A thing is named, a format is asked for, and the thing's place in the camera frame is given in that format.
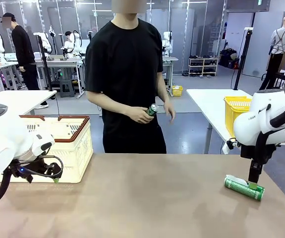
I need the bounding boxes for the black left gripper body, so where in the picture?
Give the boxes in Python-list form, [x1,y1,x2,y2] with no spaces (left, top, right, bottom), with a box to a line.
[13,158,50,176]

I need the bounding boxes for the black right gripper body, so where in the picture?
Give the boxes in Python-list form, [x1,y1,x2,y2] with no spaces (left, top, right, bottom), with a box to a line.
[240,143,277,166]

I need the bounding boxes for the green soda can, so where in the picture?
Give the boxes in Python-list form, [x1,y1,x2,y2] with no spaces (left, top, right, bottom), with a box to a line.
[146,104,159,117]
[224,174,266,202]

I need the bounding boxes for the person's left forearm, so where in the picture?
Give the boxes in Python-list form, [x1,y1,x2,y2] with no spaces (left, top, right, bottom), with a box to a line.
[157,81,171,105]

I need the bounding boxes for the person's right forearm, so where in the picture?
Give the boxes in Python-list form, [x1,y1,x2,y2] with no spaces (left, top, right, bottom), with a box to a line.
[86,90,135,119]

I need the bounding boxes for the yellow plastic basket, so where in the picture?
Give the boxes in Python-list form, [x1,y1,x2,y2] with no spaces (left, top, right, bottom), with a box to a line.
[223,96,253,138]

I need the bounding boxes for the person's left hand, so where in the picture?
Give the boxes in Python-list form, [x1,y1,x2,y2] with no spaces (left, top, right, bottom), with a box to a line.
[163,100,176,125]

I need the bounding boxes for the person's right hand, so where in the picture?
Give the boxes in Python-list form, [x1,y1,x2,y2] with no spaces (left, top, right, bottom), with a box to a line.
[129,107,155,124]

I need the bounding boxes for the grey step stool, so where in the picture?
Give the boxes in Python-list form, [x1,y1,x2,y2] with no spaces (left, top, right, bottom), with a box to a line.
[59,79,75,98]

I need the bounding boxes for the small yellow crate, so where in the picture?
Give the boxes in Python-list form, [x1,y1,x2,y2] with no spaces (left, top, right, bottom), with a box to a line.
[171,85,183,97]

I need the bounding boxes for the pile of black bags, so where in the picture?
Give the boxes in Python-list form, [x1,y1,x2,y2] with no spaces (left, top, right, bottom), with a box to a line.
[220,48,239,69]

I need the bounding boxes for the black tripod pole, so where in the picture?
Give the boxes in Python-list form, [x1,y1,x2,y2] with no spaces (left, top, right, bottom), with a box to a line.
[37,34,54,92]
[233,27,253,91]

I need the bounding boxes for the white shoe rack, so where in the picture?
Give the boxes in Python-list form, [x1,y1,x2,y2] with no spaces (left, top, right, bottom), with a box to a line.
[188,55,219,77]

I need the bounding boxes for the mannequin with grey apron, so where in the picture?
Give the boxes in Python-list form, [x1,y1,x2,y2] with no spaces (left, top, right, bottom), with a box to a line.
[259,16,285,91]

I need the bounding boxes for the bystander with black cap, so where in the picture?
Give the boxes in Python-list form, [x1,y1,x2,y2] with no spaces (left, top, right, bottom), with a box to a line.
[0,12,50,110]

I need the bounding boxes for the person in black T-shirt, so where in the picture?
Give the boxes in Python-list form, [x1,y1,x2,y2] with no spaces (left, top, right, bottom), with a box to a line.
[84,0,168,154]

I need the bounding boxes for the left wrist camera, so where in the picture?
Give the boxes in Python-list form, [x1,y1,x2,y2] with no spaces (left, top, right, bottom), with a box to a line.
[9,166,34,184]

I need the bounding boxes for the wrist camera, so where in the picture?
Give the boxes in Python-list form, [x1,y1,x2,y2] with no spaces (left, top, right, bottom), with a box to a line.
[225,138,241,150]
[9,166,34,184]

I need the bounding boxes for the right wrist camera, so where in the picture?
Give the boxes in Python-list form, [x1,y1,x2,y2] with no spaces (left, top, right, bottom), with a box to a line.
[225,138,241,150]

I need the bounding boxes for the cream basket with brown handles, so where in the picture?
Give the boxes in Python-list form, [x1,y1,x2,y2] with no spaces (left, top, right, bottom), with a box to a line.
[0,115,94,184]

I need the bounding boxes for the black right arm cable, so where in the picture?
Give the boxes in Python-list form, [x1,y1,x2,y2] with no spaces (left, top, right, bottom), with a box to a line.
[256,99,285,159]

